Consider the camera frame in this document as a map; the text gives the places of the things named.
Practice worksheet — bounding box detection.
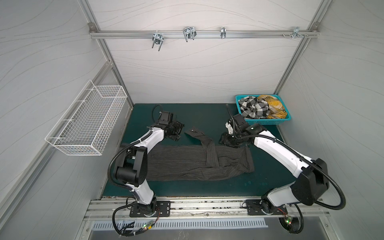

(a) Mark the aluminium top crossbar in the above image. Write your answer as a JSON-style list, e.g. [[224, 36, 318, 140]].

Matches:
[[90, 29, 321, 40]]

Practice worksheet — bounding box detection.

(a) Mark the metal u-bolt clamp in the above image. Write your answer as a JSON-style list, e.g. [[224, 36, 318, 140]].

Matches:
[[183, 27, 197, 42]]

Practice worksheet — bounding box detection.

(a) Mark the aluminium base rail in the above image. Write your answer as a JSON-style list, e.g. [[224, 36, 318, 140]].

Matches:
[[84, 196, 331, 221]]

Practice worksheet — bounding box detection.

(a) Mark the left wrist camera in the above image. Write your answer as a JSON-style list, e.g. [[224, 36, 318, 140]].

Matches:
[[157, 111, 174, 125]]

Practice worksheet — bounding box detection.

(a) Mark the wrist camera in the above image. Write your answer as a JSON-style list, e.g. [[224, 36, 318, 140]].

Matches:
[[157, 111, 174, 125], [230, 114, 250, 134]]

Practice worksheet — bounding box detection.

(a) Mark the yellow plaid shirt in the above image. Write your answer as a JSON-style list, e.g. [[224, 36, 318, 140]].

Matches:
[[258, 95, 288, 119]]

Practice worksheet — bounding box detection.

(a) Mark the black white checked shirt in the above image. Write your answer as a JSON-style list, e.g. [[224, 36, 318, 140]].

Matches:
[[238, 96, 270, 119]]

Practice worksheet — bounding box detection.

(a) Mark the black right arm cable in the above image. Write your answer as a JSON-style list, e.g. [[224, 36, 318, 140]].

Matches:
[[225, 104, 347, 211]]

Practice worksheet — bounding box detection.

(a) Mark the white wire basket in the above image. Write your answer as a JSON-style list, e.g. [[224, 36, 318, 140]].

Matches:
[[45, 80, 127, 156]]

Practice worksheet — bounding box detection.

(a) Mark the white slotted cable duct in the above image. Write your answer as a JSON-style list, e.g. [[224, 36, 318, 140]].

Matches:
[[92, 218, 269, 231]]

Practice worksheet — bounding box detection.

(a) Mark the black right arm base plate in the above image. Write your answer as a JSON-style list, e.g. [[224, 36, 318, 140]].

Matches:
[[245, 200, 288, 216]]

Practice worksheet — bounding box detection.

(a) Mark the metal hook clamp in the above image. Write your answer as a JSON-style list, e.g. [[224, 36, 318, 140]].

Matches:
[[152, 31, 164, 51]]

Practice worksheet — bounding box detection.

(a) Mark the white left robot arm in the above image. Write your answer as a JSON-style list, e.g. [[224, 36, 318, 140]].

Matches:
[[108, 121, 184, 215]]

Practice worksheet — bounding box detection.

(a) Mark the metal bracket with bolts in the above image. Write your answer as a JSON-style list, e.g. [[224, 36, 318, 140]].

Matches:
[[282, 27, 309, 39]]

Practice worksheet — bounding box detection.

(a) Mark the dark grey striped shirt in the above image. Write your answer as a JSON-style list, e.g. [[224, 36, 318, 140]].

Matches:
[[147, 128, 255, 182]]

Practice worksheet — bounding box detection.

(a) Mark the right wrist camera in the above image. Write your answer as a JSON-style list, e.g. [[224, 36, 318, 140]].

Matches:
[[230, 114, 250, 134]]

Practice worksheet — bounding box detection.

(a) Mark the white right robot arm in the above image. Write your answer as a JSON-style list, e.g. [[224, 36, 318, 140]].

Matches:
[[221, 123, 347, 215]]

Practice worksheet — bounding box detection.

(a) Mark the small metal ring clamp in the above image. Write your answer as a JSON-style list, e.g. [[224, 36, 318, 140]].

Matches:
[[221, 27, 227, 39]]

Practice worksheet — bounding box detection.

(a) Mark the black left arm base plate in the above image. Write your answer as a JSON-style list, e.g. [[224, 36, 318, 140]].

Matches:
[[130, 201, 171, 218]]

